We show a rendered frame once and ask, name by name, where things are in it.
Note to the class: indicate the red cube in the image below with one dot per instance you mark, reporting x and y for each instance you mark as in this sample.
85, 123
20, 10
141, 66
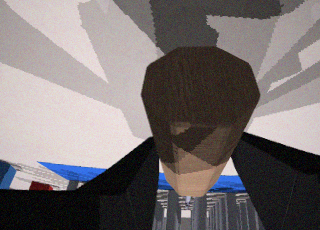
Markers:
39, 186

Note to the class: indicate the blue flat strip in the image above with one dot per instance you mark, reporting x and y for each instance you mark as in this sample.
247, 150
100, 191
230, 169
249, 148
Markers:
225, 183

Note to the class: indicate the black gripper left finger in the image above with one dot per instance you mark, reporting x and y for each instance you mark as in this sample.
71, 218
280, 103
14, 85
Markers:
123, 197

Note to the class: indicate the blue block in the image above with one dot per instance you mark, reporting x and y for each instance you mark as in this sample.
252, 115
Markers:
7, 172

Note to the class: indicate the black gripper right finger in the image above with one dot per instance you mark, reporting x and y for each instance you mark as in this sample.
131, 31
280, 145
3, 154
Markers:
283, 182

